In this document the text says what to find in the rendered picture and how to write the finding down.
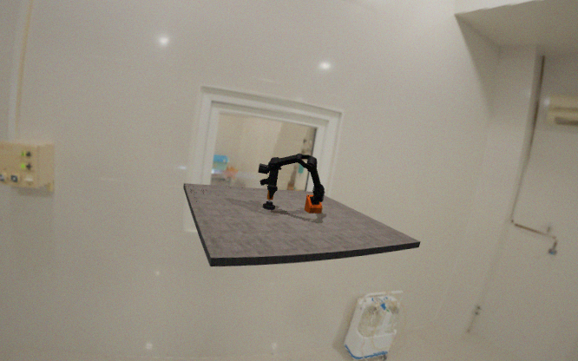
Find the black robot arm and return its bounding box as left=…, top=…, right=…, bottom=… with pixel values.
left=258, top=154, right=325, bottom=205

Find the black round pedestal with silver shaft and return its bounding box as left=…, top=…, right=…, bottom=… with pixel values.
left=263, top=200, right=275, bottom=210

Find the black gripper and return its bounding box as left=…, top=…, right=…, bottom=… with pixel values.
left=267, top=175, right=278, bottom=199

